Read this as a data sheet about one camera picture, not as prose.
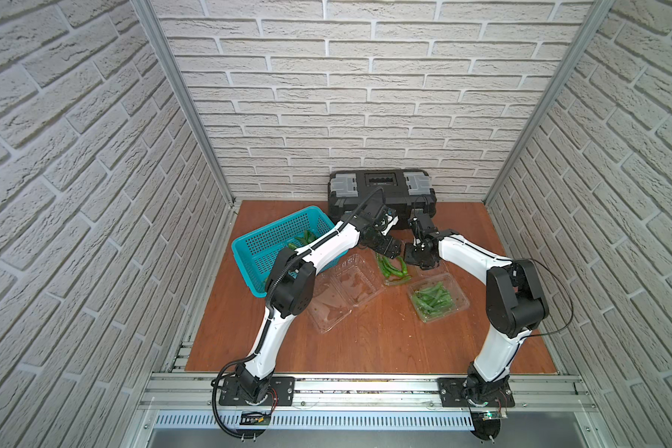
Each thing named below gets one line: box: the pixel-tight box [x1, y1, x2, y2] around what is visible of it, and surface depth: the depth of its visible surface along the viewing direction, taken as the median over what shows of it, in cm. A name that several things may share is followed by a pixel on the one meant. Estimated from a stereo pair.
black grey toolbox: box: [327, 168, 437, 230], surface depth 103 cm
